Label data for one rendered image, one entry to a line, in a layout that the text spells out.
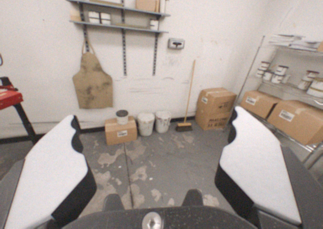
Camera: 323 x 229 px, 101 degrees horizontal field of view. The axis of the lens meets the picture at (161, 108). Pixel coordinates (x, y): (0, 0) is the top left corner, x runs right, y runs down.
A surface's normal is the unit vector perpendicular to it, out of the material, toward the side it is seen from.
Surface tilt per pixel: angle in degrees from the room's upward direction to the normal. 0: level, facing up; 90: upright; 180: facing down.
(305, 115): 87
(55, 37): 90
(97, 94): 90
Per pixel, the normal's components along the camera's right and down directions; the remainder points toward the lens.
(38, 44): 0.33, 0.50
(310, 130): -0.95, 0.06
